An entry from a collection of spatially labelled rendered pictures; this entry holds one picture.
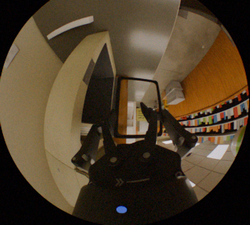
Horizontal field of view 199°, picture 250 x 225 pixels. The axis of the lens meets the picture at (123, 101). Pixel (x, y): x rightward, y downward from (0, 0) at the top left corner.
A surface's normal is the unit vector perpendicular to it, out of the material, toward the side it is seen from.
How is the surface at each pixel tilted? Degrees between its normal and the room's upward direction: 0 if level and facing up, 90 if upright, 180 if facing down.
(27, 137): 90
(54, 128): 90
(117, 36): 0
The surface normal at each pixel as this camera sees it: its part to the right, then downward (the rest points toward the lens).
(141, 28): -0.04, 0.95
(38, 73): 1.00, 0.03
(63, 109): -0.04, -0.32
